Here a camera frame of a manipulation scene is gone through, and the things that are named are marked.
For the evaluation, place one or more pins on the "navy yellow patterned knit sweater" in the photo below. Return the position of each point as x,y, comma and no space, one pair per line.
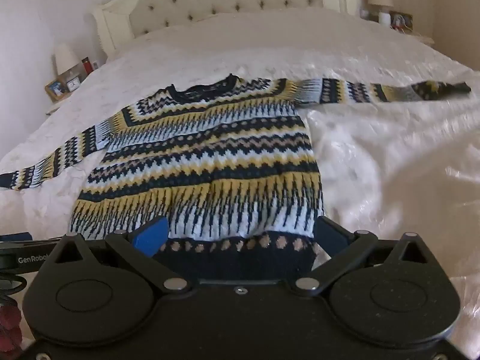
210,165

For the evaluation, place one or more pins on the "dark picture frame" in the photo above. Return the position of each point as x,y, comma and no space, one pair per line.
402,21

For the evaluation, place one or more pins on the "small silver desk clock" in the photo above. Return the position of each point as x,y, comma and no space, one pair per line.
73,81

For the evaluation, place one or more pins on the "wooden picture frame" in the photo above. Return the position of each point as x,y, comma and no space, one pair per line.
56,89

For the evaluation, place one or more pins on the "white cup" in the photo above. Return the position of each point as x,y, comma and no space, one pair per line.
384,18

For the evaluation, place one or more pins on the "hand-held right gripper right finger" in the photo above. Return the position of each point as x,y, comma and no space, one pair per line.
332,234

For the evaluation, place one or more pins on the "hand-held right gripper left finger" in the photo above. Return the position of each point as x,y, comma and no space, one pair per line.
152,238

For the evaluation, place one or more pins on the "red patterned cloth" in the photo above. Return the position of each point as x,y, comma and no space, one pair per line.
9,326

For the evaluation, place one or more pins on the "red bottle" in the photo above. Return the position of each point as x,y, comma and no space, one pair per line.
86,66

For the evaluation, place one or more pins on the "white embroidered bedspread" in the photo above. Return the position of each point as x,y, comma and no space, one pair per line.
375,165

